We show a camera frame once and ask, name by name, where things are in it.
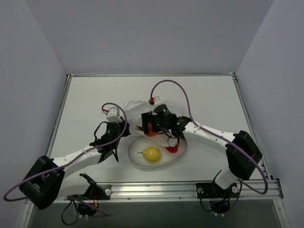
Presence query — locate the orange fake fruit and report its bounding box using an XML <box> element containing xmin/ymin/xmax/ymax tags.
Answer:
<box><xmin>146</xmin><ymin>123</ymin><xmax>156</xmax><ymax>137</ymax></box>

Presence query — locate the white plastic bag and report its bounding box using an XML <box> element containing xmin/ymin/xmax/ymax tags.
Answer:
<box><xmin>124</xmin><ymin>97</ymin><xmax>184</xmax><ymax>153</ymax></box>

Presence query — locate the red yellow fake peach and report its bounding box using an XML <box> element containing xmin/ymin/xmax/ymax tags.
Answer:
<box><xmin>166</xmin><ymin>143</ymin><xmax>179</xmax><ymax>153</ymax></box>

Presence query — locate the yellow fake pear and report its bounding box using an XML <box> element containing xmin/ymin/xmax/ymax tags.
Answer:
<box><xmin>138</xmin><ymin>146</ymin><xmax>161</xmax><ymax>163</ymax></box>

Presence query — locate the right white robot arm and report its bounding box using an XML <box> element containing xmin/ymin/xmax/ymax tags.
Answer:
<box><xmin>140</xmin><ymin>104</ymin><xmax>262</xmax><ymax>196</ymax></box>

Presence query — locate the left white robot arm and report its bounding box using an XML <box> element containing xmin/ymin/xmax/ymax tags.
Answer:
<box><xmin>19</xmin><ymin>120</ymin><xmax>130</xmax><ymax>209</ymax></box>

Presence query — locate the white oval plate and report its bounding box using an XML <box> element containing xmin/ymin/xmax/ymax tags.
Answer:
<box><xmin>128</xmin><ymin>136</ymin><xmax>188</xmax><ymax>169</ymax></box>

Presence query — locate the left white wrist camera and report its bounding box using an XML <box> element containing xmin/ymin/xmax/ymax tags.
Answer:
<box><xmin>103</xmin><ymin>107</ymin><xmax>121</xmax><ymax>123</ymax></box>

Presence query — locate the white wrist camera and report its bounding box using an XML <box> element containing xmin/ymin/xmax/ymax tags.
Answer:
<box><xmin>103</xmin><ymin>107</ymin><xmax>121</xmax><ymax>123</ymax></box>
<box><xmin>148</xmin><ymin>96</ymin><xmax>164</xmax><ymax>107</ymax></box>

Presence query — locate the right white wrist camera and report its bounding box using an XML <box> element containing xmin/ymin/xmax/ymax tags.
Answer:
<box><xmin>148</xmin><ymin>96</ymin><xmax>164</xmax><ymax>107</ymax></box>

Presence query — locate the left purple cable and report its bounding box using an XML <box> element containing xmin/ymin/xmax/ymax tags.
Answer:
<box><xmin>2</xmin><ymin>102</ymin><xmax>130</xmax><ymax>217</ymax></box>

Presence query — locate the purple cable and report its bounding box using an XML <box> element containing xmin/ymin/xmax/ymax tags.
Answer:
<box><xmin>149</xmin><ymin>80</ymin><xmax>269</xmax><ymax>213</ymax></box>
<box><xmin>2</xmin><ymin>102</ymin><xmax>130</xmax><ymax>217</ymax></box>

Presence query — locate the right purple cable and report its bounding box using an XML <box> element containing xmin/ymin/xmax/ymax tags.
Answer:
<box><xmin>149</xmin><ymin>80</ymin><xmax>269</xmax><ymax>213</ymax></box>

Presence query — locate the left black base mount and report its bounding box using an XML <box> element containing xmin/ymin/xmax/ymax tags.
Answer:
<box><xmin>67</xmin><ymin>173</ymin><xmax>112</xmax><ymax>217</ymax></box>

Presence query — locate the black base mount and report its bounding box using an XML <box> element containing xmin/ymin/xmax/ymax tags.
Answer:
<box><xmin>67</xmin><ymin>173</ymin><xmax>112</xmax><ymax>217</ymax></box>
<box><xmin>196</xmin><ymin>171</ymin><xmax>242</xmax><ymax>217</ymax></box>

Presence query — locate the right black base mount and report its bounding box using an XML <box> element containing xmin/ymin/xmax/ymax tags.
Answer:
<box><xmin>196</xmin><ymin>171</ymin><xmax>242</xmax><ymax>217</ymax></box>

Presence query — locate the aluminium front rail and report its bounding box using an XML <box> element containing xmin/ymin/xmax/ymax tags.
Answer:
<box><xmin>56</xmin><ymin>179</ymin><xmax>283</xmax><ymax>202</ymax></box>

